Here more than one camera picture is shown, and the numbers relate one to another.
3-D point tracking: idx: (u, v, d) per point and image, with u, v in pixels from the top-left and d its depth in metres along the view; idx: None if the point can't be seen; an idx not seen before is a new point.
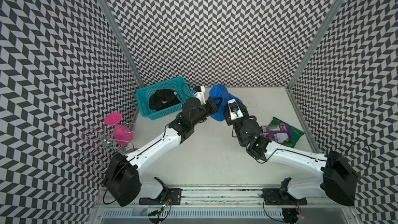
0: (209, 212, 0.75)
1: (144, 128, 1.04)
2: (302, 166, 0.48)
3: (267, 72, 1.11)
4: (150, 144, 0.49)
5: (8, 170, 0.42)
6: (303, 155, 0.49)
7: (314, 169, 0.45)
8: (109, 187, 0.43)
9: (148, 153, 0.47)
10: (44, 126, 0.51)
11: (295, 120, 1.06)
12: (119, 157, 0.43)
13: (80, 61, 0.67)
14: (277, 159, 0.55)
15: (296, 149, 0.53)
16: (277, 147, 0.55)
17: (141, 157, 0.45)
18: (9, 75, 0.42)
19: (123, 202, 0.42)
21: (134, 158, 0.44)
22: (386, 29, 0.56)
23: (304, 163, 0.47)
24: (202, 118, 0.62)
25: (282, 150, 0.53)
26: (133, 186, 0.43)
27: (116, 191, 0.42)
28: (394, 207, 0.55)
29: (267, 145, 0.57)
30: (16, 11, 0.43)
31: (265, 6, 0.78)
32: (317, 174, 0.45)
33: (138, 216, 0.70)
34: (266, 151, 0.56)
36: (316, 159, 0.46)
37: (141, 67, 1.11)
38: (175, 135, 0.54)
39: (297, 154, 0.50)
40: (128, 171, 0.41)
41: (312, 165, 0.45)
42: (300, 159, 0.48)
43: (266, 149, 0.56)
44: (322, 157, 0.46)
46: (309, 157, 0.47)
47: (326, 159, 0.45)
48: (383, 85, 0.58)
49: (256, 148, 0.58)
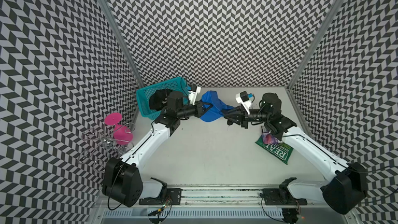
0: (209, 212, 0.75)
1: (145, 128, 1.04)
2: (317, 162, 0.46)
3: (268, 72, 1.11)
4: (141, 143, 0.48)
5: (8, 170, 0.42)
6: (324, 153, 0.46)
7: (328, 169, 0.43)
8: (111, 193, 0.42)
9: (143, 150, 0.47)
10: (44, 126, 0.51)
11: (296, 120, 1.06)
12: (115, 160, 0.43)
13: (80, 61, 0.67)
14: (292, 143, 0.53)
15: (320, 145, 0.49)
16: (300, 133, 0.52)
17: (137, 155, 0.45)
18: (9, 75, 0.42)
19: (130, 202, 0.43)
21: (130, 158, 0.44)
22: (386, 29, 0.56)
23: (321, 159, 0.45)
24: (184, 117, 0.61)
25: (304, 138, 0.51)
26: (137, 185, 0.44)
27: (121, 193, 0.41)
28: (394, 207, 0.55)
29: (289, 127, 0.55)
30: (16, 11, 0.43)
31: (265, 6, 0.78)
32: (327, 174, 0.44)
33: (138, 216, 0.70)
34: (286, 131, 0.54)
36: (335, 162, 0.43)
37: (141, 67, 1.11)
38: (164, 128, 0.55)
39: (318, 149, 0.47)
40: (127, 170, 0.41)
41: (328, 165, 0.43)
42: (319, 154, 0.46)
43: (287, 130, 0.54)
44: (344, 164, 0.43)
46: (328, 156, 0.45)
47: (347, 166, 0.42)
48: (383, 85, 0.58)
49: (278, 125, 0.56)
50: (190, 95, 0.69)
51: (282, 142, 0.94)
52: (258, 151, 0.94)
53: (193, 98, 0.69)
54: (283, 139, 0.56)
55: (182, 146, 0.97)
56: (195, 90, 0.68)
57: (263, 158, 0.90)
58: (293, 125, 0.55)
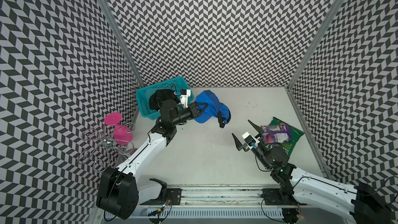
0: (209, 212, 0.79)
1: (144, 128, 1.04)
2: (332, 197, 0.49)
3: (267, 72, 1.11)
4: (137, 153, 0.48)
5: (8, 170, 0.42)
6: (332, 186, 0.49)
7: (344, 201, 0.46)
8: (106, 205, 0.41)
9: (140, 158, 0.47)
10: (44, 126, 0.51)
11: (295, 120, 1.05)
12: (111, 170, 0.42)
13: (80, 61, 0.67)
14: (302, 186, 0.55)
15: (324, 179, 0.52)
16: (303, 174, 0.56)
17: (134, 164, 0.45)
18: (9, 75, 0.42)
19: (124, 214, 0.41)
21: (127, 167, 0.44)
22: (386, 29, 0.56)
23: (333, 193, 0.48)
24: (181, 122, 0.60)
25: (309, 178, 0.54)
26: (132, 196, 0.43)
27: (115, 204, 0.40)
28: (394, 207, 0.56)
29: (293, 172, 0.58)
30: (16, 11, 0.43)
31: (265, 6, 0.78)
32: (348, 207, 0.45)
33: (138, 216, 0.70)
34: (293, 179, 0.56)
36: (345, 191, 0.46)
37: (141, 67, 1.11)
38: (160, 137, 0.55)
39: (325, 183, 0.50)
40: (124, 180, 0.40)
41: (342, 197, 0.46)
42: (329, 188, 0.49)
43: (291, 175, 0.58)
44: (353, 189, 0.46)
46: (337, 188, 0.48)
47: (357, 192, 0.45)
48: (382, 85, 0.59)
49: (281, 174, 0.60)
50: (182, 100, 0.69)
51: (282, 142, 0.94)
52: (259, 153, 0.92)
53: (185, 101, 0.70)
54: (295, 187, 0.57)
55: (182, 147, 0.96)
56: (185, 94, 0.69)
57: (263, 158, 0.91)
58: (294, 168, 0.59)
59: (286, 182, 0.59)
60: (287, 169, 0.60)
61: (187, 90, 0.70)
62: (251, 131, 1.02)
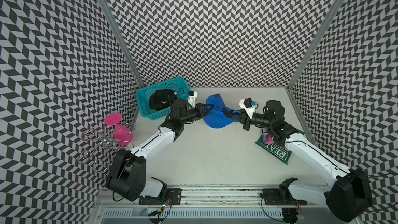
0: (210, 212, 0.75)
1: (144, 128, 1.04)
2: (318, 167, 0.47)
3: (268, 72, 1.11)
4: (148, 140, 0.52)
5: (8, 170, 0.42)
6: (325, 158, 0.46)
7: (327, 173, 0.44)
8: (115, 186, 0.43)
9: (151, 145, 0.51)
10: (44, 126, 0.51)
11: (295, 120, 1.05)
12: (123, 152, 0.45)
13: (80, 61, 0.67)
14: (295, 150, 0.54)
15: (324, 153, 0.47)
16: (302, 139, 0.53)
17: (145, 150, 0.48)
18: (9, 75, 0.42)
19: (131, 196, 0.43)
21: (139, 151, 0.47)
22: (386, 29, 0.56)
23: (322, 165, 0.45)
24: (188, 120, 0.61)
25: (307, 145, 0.51)
26: (141, 180, 0.45)
27: (124, 185, 0.43)
28: (395, 207, 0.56)
29: (293, 134, 0.56)
30: (16, 11, 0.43)
31: (265, 6, 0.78)
32: (327, 179, 0.45)
33: (138, 216, 0.70)
34: (288, 137, 0.55)
36: (337, 167, 0.44)
37: (141, 67, 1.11)
38: (170, 130, 0.59)
39: (321, 155, 0.47)
40: (135, 161, 0.43)
41: (328, 170, 0.44)
42: (320, 159, 0.47)
43: (289, 137, 0.55)
44: (346, 169, 0.43)
46: (330, 162, 0.45)
47: (349, 172, 0.42)
48: (383, 85, 0.58)
49: (280, 130, 0.58)
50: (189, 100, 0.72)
51: None
52: (253, 138, 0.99)
53: (192, 102, 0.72)
54: (286, 146, 0.57)
55: (182, 147, 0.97)
56: (192, 95, 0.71)
57: (266, 160, 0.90)
58: (296, 132, 0.56)
59: (280, 140, 0.58)
60: (287, 129, 0.58)
61: (194, 92, 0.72)
62: (252, 132, 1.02)
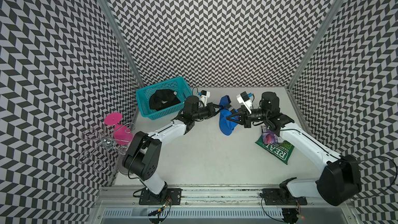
0: (210, 212, 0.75)
1: (144, 128, 1.04)
2: (310, 154, 0.48)
3: (268, 71, 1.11)
4: (163, 127, 0.56)
5: (8, 170, 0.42)
6: (317, 145, 0.48)
7: (318, 159, 0.46)
8: (131, 166, 0.46)
9: (166, 131, 0.55)
10: (44, 126, 0.51)
11: (295, 120, 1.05)
12: (141, 134, 0.49)
13: (80, 61, 0.67)
14: (288, 138, 0.55)
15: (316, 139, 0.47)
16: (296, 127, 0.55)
17: (160, 134, 0.52)
18: (9, 75, 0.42)
19: (145, 176, 0.47)
21: (155, 134, 0.51)
22: (386, 29, 0.56)
23: (314, 151, 0.47)
24: (199, 117, 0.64)
25: (300, 132, 0.53)
26: (155, 161, 0.49)
27: (140, 165, 0.46)
28: (394, 207, 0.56)
29: (288, 123, 0.57)
30: (16, 11, 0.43)
31: (265, 6, 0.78)
32: (318, 165, 0.46)
33: (138, 216, 0.70)
34: (283, 126, 0.57)
36: (328, 153, 0.45)
37: (141, 67, 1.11)
38: (182, 123, 0.63)
39: (313, 142, 0.49)
40: (153, 142, 0.47)
41: (320, 156, 0.45)
42: (311, 146, 0.48)
43: (284, 125, 0.57)
44: (336, 155, 0.44)
46: (322, 148, 0.47)
47: (340, 158, 0.44)
48: (383, 85, 0.58)
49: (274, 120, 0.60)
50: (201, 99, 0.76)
51: (282, 142, 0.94)
52: (253, 138, 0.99)
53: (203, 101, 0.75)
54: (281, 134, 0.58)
55: (182, 147, 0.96)
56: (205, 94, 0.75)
57: (265, 160, 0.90)
58: (290, 121, 0.58)
59: (276, 129, 0.60)
60: (284, 119, 0.59)
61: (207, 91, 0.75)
62: (252, 132, 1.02)
